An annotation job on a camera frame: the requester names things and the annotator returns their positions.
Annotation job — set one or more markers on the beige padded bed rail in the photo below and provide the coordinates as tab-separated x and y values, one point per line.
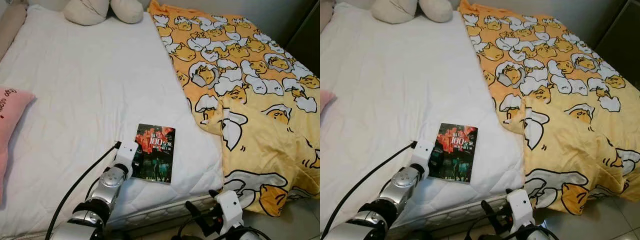
325	17
10	30

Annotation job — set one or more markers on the yellow cartoon blanket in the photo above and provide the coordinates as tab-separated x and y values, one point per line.
565	145
260	140

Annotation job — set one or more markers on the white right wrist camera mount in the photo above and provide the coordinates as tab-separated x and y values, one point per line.
520	205
230	205

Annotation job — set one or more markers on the dark wooden cabinet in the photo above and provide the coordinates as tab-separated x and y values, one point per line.
620	40
307	35

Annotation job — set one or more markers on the pink pillow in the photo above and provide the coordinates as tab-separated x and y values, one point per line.
12	120
326	100

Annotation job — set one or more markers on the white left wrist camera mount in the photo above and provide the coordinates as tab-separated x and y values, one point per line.
424	150
127	151

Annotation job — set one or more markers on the white quilted mattress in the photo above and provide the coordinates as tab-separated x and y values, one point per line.
90	90
400	90

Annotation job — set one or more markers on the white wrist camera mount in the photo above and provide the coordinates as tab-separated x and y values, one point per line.
520	205
230	205
424	150
127	151

